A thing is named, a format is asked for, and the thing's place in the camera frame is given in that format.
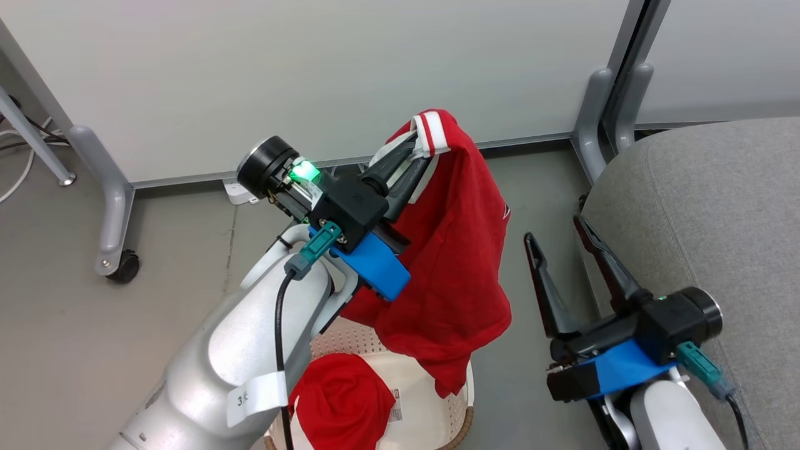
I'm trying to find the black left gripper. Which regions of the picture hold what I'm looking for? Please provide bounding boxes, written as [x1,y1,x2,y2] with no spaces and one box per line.
[236,135,433,256]

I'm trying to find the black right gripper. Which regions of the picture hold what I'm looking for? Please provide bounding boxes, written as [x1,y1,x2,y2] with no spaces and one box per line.
[523,215,724,366]

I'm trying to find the red shirt white striped trim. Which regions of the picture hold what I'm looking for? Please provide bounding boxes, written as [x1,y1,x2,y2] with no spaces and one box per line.
[341,109,513,399]

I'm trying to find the red garment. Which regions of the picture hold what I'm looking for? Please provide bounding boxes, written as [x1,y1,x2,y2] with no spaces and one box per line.
[289,353,396,450]

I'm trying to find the grey fabric sofa seat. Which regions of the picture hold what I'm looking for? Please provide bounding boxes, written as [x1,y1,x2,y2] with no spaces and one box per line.
[578,116,800,450]

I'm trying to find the cream perforated laundry basket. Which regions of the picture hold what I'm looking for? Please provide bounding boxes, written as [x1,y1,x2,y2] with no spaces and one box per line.
[264,316,476,450]

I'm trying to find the white power strip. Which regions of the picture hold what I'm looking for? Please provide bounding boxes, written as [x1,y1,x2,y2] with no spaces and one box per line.
[223,178,260,206]

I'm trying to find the grey curved partition leg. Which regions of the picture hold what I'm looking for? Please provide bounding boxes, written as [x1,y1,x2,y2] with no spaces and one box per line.
[572,67,616,185]
[612,62,654,154]

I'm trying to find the white tape label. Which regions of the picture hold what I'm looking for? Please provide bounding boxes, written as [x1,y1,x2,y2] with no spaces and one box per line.
[226,371,289,429]

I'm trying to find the narrow white partition panel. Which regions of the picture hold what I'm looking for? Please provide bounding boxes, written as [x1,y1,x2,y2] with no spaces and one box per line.
[634,0,800,126]

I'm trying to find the grey partition leg with caster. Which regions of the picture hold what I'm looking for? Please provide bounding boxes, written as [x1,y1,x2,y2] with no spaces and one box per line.
[67,125,141,283]

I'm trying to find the thin grey slanted pole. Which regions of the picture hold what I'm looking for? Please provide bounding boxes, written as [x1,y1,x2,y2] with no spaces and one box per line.
[0,84,77,187]

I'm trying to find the teal left cable connector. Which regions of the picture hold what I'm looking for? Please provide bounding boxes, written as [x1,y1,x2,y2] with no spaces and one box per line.
[284,222,343,280]

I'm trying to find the teal cable connector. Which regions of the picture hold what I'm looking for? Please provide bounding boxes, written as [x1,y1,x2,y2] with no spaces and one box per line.
[284,222,343,280]
[675,341,735,401]

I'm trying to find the teal right cable connector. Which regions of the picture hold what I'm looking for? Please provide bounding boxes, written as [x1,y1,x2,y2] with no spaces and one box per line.
[675,341,735,401]

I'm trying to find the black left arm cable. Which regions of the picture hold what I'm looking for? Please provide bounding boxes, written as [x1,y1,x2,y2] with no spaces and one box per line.
[274,269,298,450]

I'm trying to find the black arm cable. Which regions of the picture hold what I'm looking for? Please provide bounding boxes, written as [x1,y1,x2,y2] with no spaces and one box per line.
[274,269,298,450]
[725,394,751,450]

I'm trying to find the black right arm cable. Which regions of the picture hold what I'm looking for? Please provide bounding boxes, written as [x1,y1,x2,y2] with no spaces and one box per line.
[725,394,751,450]

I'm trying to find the black floor cables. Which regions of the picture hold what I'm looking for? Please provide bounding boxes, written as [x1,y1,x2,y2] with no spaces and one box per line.
[0,94,69,154]

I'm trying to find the white floor cable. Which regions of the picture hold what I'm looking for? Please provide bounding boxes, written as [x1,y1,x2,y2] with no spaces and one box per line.
[0,116,54,204]

